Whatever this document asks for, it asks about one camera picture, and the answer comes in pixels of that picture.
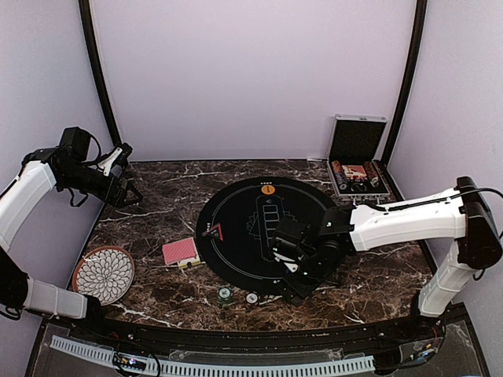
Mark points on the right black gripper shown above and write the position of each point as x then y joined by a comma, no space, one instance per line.
289,291

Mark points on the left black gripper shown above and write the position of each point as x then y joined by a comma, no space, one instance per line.
116,201

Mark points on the triangular red dealer button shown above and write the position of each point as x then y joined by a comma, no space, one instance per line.
214,232

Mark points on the orange big blind button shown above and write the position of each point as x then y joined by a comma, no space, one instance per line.
268,190

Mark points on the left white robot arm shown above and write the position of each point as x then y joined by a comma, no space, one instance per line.
35,232

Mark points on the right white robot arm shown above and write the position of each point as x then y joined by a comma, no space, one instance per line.
460,213

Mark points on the green poker chip stack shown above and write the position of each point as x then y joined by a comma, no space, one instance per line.
224,296

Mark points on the round black poker mat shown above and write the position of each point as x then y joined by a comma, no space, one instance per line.
248,219

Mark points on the floral ceramic plate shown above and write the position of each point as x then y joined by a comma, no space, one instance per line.
105,273

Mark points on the red playing card deck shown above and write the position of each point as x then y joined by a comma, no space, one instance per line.
182,254

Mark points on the aluminium poker chip case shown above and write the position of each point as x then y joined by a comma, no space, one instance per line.
351,160

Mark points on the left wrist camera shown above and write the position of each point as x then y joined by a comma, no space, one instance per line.
117,157

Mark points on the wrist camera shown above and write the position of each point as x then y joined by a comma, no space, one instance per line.
117,157
289,243

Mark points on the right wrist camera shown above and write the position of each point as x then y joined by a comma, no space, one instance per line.
289,243

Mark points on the white slotted cable duct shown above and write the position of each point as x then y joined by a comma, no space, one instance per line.
192,363

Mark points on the left black frame post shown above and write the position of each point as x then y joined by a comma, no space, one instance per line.
93,54

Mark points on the black frame post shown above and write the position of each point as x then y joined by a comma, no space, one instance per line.
93,54
407,79

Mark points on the right black frame post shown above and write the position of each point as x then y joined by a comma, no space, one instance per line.
407,79

